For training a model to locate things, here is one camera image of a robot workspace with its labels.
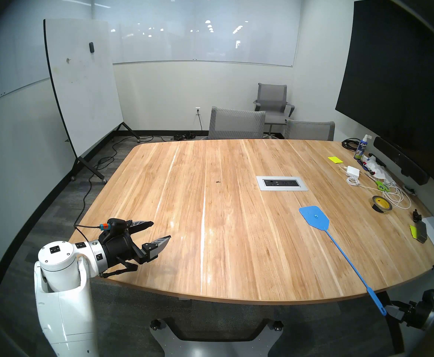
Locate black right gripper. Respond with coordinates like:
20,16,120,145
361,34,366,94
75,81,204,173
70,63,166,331
385,300,431,329

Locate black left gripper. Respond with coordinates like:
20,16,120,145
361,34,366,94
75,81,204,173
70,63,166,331
99,220,172,269

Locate blue plastic fly swatter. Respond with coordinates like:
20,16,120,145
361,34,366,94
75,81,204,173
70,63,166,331
299,206,388,316

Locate gray robot base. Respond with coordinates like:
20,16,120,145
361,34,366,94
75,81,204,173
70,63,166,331
149,318,284,357

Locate black table leg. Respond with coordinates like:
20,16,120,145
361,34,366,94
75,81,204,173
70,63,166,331
382,291,405,355

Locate black yellow tape roll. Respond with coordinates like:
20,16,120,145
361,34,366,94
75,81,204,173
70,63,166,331
370,195,393,214

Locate white crumpled cloth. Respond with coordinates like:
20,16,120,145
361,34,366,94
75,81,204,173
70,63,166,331
361,154,396,184

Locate wide gray mesh office chair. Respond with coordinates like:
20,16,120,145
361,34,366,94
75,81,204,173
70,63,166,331
208,106,266,140

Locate silver table power outlet box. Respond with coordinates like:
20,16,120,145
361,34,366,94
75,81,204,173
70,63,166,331
256,176,309,192

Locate black video sound bar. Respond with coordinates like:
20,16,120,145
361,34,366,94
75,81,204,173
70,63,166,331
373,136,430,186

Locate mobile whiteboard on black stand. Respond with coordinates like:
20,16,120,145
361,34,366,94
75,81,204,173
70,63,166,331
43,19,142,184

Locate whiteboard cleaner spray bottle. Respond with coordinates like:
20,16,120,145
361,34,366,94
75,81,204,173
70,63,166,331
354,134,372,160

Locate gray swivel chair with armrests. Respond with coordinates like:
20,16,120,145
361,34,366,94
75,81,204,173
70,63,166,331
253,83,295,137

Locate low gray mesh office chair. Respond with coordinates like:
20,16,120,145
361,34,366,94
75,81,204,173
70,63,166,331
284,119,335,141

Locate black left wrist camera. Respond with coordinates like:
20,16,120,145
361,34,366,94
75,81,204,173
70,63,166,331
99,219,128,234

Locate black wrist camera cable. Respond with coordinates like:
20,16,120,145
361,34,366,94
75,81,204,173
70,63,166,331
74,223,100,243

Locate long black floor cable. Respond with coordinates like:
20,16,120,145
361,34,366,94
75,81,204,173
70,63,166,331
74,134,173,226

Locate green handled scissors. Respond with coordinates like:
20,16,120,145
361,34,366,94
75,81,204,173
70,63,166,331
365,173,391,192

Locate white charging cable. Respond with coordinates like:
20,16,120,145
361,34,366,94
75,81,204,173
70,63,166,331
338,165,412,211

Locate large glass wall whiteboard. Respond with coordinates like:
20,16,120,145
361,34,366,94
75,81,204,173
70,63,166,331
91,0,302,67

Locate glass side wall whiteboard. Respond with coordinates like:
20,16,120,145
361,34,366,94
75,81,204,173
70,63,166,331
0,0,93,111

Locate large black wall television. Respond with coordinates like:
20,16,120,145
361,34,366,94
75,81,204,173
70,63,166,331
335,0,434,189

